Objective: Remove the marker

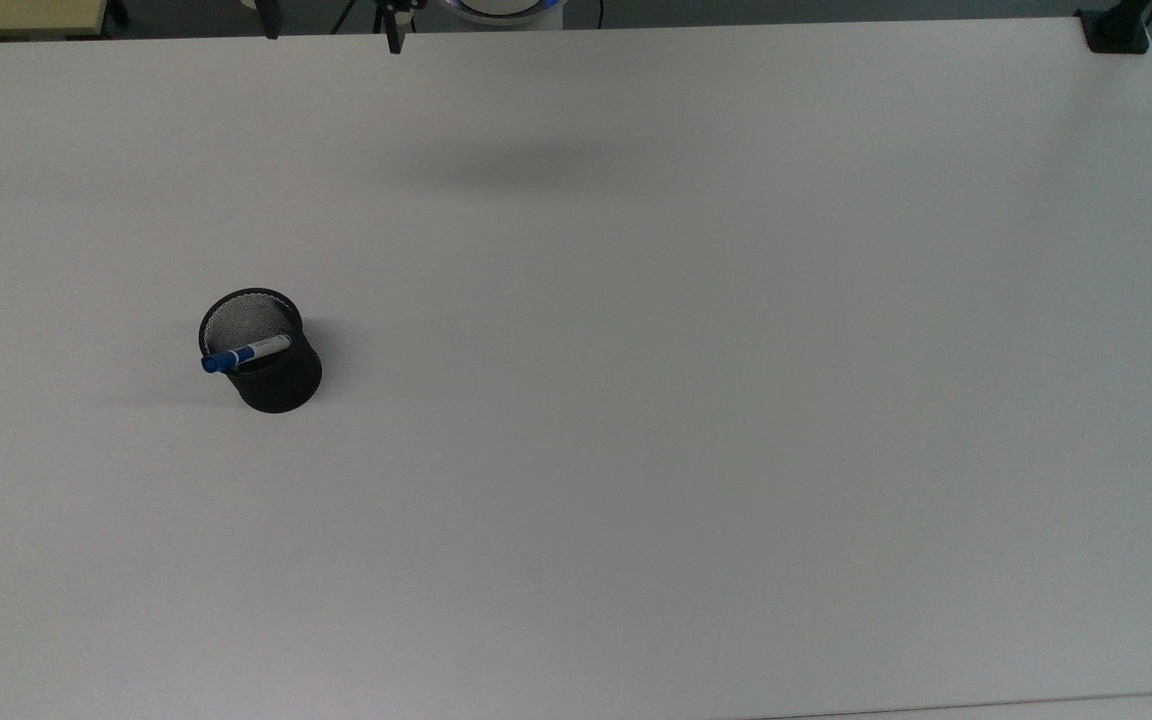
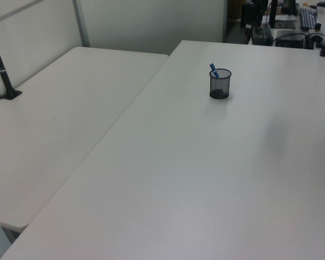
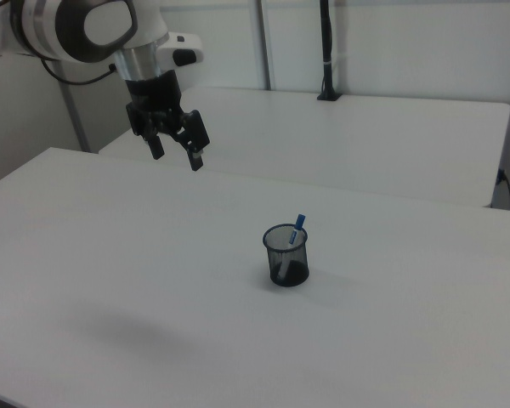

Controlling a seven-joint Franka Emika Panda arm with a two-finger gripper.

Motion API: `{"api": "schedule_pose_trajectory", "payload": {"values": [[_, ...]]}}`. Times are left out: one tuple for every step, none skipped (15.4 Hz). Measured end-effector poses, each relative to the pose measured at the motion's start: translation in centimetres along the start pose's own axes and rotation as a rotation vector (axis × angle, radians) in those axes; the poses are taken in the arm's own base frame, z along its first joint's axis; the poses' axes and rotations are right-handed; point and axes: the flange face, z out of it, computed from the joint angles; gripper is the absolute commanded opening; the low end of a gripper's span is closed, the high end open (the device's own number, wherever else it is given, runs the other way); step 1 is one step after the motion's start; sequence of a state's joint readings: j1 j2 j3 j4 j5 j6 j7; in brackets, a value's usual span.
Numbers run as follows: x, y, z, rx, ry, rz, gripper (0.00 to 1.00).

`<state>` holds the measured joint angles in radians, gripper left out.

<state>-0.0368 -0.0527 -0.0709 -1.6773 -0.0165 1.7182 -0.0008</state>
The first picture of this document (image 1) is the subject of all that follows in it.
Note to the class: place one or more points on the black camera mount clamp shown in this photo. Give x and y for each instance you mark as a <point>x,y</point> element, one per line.
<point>1116,35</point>

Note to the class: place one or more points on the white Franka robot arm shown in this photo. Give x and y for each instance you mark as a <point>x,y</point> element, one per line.
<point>496,10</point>

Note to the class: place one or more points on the black slanted pole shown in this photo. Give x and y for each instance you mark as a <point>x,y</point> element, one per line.
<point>270,20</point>

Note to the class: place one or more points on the black mesh pen cup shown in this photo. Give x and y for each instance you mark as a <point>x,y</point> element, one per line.
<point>281,385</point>

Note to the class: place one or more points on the blue white marker pen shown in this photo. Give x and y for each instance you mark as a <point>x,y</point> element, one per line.
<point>248,353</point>

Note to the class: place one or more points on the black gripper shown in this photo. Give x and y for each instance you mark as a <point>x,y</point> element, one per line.
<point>394,5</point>

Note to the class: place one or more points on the light wooden table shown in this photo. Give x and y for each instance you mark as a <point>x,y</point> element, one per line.
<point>16,15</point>

